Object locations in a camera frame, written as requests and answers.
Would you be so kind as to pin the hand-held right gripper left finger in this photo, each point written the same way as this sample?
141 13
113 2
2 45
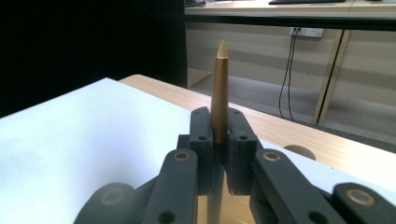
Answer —
202 149

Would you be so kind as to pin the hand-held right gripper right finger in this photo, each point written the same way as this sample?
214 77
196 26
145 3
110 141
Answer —
239 149

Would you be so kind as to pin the black and gold pencil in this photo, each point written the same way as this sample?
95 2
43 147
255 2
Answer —
219 93

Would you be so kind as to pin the round table grommet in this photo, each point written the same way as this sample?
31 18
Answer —
300 151

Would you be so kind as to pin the white board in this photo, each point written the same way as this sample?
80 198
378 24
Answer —
77 140

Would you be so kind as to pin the black curtain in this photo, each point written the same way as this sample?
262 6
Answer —
77 46

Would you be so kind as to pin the white wall socket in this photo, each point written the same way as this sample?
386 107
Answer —
306 32

